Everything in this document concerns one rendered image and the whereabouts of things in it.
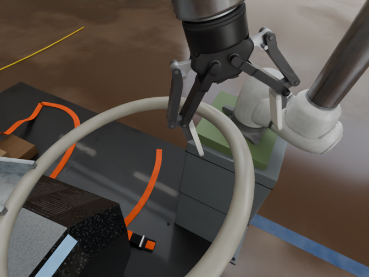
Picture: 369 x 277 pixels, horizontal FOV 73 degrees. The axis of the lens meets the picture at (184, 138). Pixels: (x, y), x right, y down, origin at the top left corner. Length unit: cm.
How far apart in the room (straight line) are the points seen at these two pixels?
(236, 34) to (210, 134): 78
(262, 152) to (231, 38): 81
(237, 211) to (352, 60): 58
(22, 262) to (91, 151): 135
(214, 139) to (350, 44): 55
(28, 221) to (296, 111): 92
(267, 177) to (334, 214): 120
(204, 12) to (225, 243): 27
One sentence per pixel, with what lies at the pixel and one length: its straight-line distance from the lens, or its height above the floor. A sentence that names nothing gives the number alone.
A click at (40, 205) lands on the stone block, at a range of 98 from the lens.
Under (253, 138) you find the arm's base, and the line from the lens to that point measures 108.
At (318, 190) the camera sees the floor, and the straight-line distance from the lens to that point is 225.
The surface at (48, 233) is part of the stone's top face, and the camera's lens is 88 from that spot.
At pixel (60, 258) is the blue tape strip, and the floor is 79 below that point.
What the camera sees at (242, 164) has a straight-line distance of 40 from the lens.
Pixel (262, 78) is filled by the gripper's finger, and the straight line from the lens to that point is 37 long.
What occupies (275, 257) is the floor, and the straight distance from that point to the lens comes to 182.
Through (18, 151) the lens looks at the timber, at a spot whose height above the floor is 10.
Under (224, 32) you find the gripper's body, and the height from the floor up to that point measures 147.
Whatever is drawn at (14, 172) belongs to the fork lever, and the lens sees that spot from 68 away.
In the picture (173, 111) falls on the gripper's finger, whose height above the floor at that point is 135.
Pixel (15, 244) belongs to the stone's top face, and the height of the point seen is 82.
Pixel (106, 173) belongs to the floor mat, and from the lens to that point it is 195.
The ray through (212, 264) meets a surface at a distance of 34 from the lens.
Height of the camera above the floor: 158
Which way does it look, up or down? 46 degrees down
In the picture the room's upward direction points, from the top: 8 degrees clockwise
